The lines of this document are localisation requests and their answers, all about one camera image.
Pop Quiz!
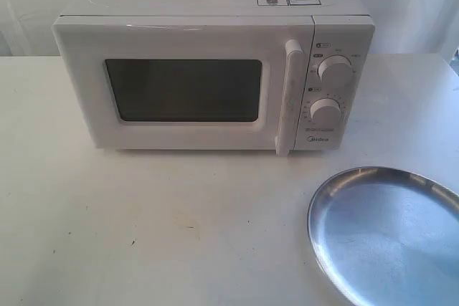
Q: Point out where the white microwave door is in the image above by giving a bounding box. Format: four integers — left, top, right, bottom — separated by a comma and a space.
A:
53, 16, 315, 156

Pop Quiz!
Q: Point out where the white microwave oven body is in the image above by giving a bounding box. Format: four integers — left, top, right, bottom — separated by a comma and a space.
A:
58, 0, 375, 156

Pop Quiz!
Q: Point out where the lower white control knob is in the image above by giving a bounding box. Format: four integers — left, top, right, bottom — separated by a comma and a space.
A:
310, 98, 341, 125

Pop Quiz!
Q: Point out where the white control knob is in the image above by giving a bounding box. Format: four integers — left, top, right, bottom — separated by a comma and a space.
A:
318, 55, 354, 87
310, 98, 341, 125

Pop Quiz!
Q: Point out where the upper white control knob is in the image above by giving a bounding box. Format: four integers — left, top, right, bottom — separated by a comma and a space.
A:
318, 55, 354, 87

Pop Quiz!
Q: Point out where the round steel tray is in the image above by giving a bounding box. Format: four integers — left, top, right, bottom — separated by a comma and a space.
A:
308, 166, 458, 305

